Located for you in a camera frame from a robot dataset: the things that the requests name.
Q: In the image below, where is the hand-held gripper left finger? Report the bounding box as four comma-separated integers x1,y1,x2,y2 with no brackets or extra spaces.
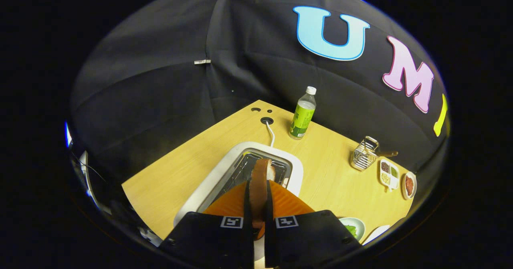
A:
160,180,254,269

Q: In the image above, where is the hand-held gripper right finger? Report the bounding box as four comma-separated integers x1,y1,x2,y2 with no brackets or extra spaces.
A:
263,180,362,269

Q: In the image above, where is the plain toast bread slice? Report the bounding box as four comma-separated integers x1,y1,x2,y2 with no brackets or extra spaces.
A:
250,158,276,221

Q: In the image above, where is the white toaster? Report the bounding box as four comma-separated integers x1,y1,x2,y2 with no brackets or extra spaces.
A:
173,142,304,227

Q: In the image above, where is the pale green round plate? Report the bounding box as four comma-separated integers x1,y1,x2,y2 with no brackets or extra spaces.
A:
339,217,366,241

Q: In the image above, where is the green label plastic bottle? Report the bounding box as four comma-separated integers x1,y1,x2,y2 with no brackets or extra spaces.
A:
289,86,317,140

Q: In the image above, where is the white square plate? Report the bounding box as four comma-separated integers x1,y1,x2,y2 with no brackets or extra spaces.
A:
363,225,390,245

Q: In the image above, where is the white divided dish with beans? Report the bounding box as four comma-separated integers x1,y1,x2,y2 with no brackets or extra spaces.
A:
379,159,400,192

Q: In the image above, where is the white round plate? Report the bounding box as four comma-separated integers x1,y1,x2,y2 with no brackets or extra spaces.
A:
402,171,418,200

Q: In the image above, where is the black backdrop cloth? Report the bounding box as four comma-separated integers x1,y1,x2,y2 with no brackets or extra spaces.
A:
70,0,451,205

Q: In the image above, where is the white toaster cable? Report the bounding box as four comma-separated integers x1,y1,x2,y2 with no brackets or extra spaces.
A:
265,121,276,148

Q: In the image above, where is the metal wire cutlery holder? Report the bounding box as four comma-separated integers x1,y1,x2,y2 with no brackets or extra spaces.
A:
350,136,379,171

